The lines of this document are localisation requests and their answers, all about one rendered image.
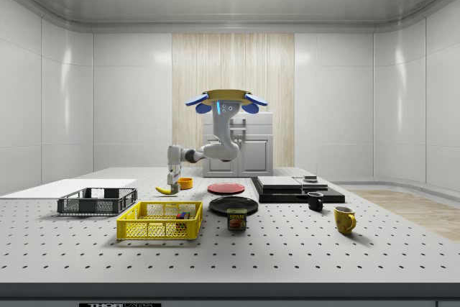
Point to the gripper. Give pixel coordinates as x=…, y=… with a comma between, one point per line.
x=173, y=179

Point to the banana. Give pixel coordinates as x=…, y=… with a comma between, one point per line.
x=163, y=191

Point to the puzzle cube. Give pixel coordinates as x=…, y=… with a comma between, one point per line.
x=183, y=215

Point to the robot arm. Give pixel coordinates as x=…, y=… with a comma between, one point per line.
x=223, y=131

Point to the yellow bowl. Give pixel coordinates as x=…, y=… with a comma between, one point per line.
x=186, y=184

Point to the yellow basket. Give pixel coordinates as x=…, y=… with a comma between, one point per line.
x=158, y=229

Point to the red plate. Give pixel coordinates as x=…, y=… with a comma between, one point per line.
x=225, y=188

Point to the black plate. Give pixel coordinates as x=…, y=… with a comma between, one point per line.
x=221, y=204

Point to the flat-sided can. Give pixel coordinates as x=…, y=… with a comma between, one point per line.
x=236, y=220

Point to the white cabinet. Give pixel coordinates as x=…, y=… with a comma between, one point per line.
x=255, y=149

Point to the dark grey basket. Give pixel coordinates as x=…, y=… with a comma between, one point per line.
x=72, y=206

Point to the black stove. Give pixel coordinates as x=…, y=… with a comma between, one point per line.
x=280, y=186

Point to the white board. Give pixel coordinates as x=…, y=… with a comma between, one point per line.
x=64, y=187

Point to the black mug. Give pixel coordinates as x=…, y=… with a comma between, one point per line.
x=315, y=202

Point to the yellow mug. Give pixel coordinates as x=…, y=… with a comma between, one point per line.
x=343, y=221

